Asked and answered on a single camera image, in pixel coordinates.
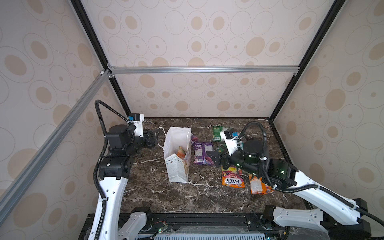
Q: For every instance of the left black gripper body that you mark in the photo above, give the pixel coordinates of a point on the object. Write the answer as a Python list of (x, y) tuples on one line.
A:
[(138, 142)]

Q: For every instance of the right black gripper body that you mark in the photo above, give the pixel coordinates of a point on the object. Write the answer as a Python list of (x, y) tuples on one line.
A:
[(237, 159)]

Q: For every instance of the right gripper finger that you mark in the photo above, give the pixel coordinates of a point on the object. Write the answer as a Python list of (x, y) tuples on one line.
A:
[(214, 154), (217, 161)]

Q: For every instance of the Fox's fruits candy bag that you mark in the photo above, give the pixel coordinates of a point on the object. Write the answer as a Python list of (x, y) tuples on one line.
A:
[(181, 153), (232, 177)]

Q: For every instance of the orange candy bag face down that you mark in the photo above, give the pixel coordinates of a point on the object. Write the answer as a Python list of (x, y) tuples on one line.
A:
[(258, 187)]

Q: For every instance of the white paper gift bag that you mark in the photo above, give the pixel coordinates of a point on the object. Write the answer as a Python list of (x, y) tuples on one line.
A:
[(177, 169)]

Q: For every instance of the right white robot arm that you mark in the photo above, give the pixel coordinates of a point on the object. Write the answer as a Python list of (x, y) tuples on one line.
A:
[(335, 215)]

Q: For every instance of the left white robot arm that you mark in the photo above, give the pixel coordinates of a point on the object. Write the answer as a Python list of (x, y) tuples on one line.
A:
[(111, 175)]

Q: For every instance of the near green snack bag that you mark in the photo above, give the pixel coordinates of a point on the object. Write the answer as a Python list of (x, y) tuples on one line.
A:
[(222, 148)]

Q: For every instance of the green snack bag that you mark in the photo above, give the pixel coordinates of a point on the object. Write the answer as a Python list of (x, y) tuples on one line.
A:
[(222, 148), (217, 137)]

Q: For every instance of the large purple snack bag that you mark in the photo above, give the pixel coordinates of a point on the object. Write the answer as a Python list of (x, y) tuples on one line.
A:
[(200, 153)]

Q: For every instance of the far green snack bag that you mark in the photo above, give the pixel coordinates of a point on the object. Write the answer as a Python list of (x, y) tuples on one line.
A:
[(217, 137)]

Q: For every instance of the diagonal aluminium left bar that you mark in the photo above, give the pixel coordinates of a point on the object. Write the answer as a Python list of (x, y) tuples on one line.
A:
[(17, 189)]

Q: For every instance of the horizontal aluminium back bar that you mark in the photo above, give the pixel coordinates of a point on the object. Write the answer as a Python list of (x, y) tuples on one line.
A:
[(203, 70)]

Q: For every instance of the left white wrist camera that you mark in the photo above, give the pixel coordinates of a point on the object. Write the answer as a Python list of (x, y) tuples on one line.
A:
[(137, 120)]

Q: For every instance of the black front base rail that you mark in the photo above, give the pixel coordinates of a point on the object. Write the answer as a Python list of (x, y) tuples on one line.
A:
[(225, 226)]

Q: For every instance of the black left frame post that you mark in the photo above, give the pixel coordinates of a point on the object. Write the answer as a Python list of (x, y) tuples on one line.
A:
[(97, 47)]

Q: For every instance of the black frame post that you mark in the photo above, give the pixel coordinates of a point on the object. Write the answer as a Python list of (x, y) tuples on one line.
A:
[(97, 47), (324, 28)]

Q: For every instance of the black right frame post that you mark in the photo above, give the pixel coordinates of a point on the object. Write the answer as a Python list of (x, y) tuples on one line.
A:
[(324, 28)]

